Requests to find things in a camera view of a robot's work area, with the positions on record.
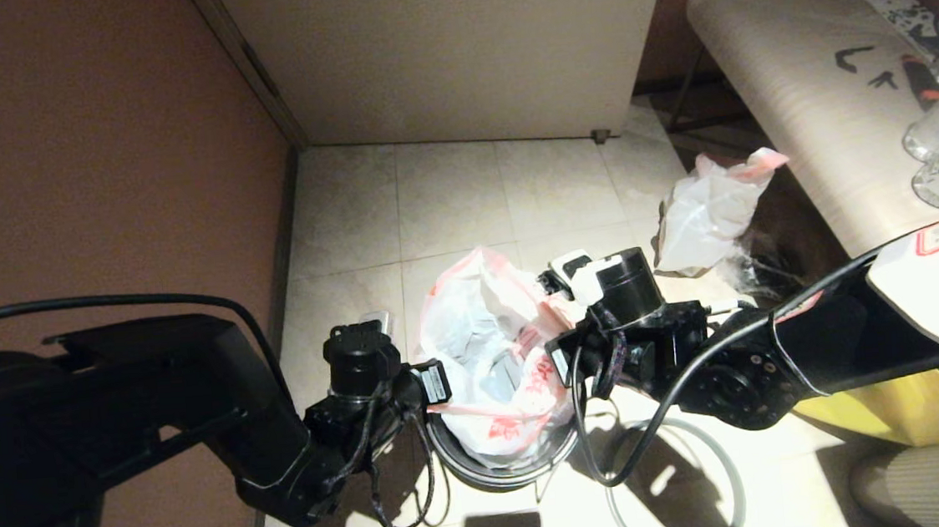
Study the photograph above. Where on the light wood-grain table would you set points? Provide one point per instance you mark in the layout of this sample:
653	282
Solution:
800	103

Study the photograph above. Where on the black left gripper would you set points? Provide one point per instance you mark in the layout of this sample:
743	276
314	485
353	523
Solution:
420	385

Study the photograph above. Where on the dark metal table leg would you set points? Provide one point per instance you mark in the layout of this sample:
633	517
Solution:
684	96

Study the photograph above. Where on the black and red marker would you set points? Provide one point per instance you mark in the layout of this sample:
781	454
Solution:
921	85

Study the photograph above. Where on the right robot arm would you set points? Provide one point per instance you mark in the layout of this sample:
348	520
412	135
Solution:
828	344

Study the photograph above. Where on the white cabinet panel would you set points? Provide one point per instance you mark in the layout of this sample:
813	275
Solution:
452	47

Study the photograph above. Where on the printed white card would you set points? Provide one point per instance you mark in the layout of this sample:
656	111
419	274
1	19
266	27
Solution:
909	21

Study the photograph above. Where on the black trash bin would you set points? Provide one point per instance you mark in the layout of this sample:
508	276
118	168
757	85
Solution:
452	462

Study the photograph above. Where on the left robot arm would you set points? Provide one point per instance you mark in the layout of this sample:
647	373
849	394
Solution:
112	409

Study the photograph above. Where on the crumpled clear plastic wrap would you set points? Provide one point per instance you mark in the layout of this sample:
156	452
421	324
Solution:
747	271

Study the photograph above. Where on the small metal cabinet foot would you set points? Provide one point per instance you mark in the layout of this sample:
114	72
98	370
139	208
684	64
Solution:
600	137

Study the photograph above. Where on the used white bin liner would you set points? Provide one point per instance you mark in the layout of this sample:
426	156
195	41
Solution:
701	220

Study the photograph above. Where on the yellow tote bag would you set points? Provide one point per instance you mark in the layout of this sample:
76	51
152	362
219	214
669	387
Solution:
892	414

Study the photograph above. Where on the clear red-print plastic bag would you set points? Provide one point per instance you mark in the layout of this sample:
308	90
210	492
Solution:
465	314

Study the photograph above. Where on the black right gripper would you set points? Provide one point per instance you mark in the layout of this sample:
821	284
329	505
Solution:
661	349

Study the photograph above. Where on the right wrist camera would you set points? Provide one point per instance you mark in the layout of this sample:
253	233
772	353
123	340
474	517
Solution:
626	285

